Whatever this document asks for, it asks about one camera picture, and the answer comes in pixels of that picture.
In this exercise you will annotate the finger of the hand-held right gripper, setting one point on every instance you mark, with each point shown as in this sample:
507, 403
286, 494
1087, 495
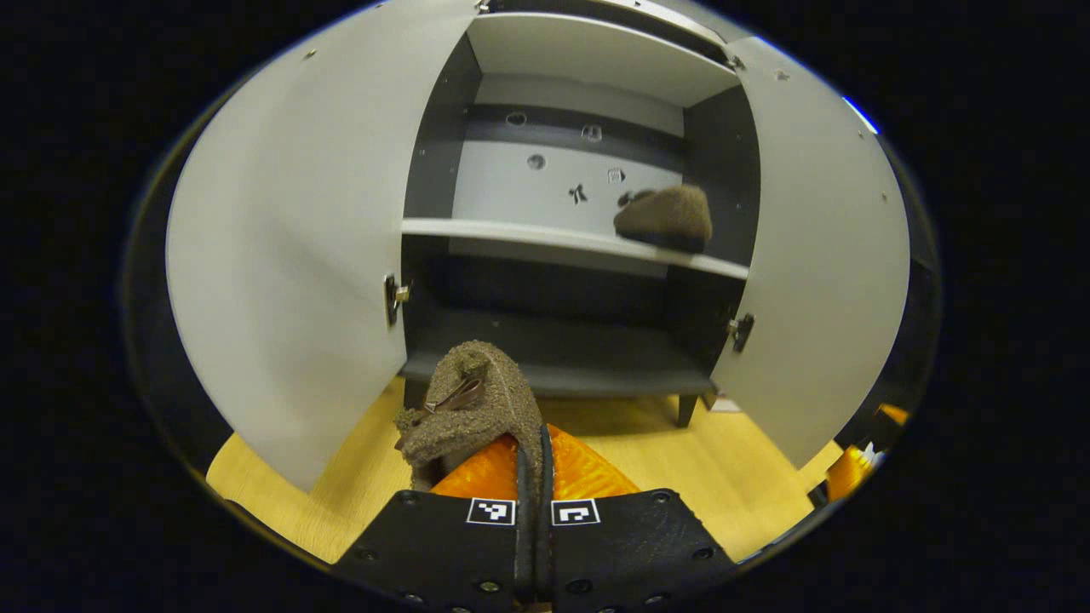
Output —
847, 472
892, 414

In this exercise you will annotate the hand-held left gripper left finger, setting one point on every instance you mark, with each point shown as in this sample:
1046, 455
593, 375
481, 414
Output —
443, 545

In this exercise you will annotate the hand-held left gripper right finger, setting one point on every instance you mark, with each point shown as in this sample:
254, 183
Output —
630, 545

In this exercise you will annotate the brown fuzzy shoe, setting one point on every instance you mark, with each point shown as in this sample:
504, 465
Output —
668, 217
485, 400

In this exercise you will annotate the white shoe cabinet door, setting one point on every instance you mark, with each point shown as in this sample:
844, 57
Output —
289, 255
826, 255

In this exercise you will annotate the white shoe cabinet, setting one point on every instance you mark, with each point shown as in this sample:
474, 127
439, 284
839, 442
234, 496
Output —
562, 162

